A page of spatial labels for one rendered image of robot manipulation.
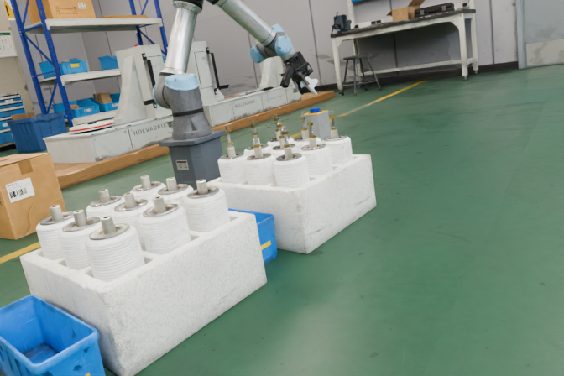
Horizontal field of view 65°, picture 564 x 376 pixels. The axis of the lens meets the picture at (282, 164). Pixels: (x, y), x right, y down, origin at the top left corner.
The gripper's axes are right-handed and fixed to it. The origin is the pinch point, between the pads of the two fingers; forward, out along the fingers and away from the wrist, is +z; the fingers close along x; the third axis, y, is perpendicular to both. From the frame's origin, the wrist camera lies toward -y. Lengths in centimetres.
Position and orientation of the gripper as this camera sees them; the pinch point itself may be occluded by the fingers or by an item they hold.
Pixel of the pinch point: (308, 96)
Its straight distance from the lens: 212.0
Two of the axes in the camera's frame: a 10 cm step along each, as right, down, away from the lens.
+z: 5.3, 7.8, 3.4
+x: -3.8, -1.4, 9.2
